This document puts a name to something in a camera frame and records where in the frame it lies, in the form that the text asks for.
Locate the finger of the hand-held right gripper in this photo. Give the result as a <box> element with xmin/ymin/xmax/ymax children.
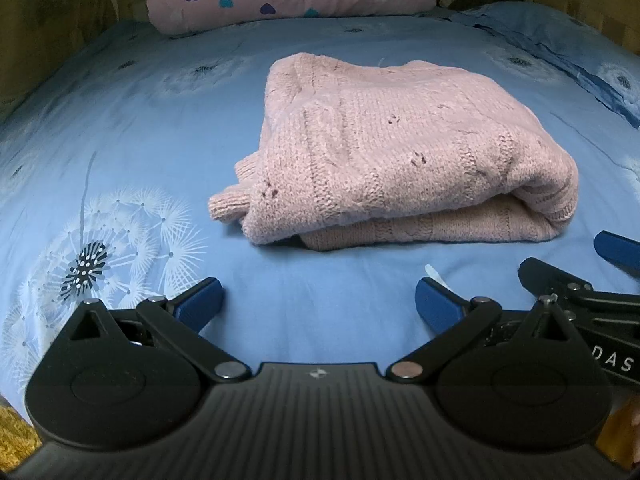
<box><xmin>518</xmin><ymin>257</ymin><xmax>640</xmax><ymax>312</ymax></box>
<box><xmin>593</xmin><ymin>230</ymin><xmax>640</xmax><ymax>267</ymax></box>

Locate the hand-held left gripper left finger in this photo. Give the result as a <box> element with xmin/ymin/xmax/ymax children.
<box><xmin>67</xmin><ymin>276</ymin><xmax>252</xmax><ymax>384</ymax></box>

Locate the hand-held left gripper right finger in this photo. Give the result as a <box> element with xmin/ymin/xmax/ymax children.
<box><xmin>386</xmin><ymin>277</ymin><xmax>582</xmax><ymax>382</ymax></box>

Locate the pink knitted sweater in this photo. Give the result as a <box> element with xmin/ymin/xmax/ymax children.
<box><xmin>207</xmin><ymin>52</ymin><xmax>581</xmax><ymax>252</ymax></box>

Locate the blue dandelion print bedsheet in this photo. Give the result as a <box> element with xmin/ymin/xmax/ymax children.
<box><xmin>0</xmin><ymin>12</ymin><xmax>640</xmax><ymax>411</ymax></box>

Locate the blue dandelion print pillow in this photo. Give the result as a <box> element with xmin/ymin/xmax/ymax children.
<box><xmin>449</xmin><ymin>1</ymin><xmax>640</xmax><ymax>128</ymax></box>

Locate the yellow cloth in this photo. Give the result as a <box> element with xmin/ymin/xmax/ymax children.
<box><xmin>0</xmin><ymin>404</ymin><xmax>40</xmax><ymax>467</ymax></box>

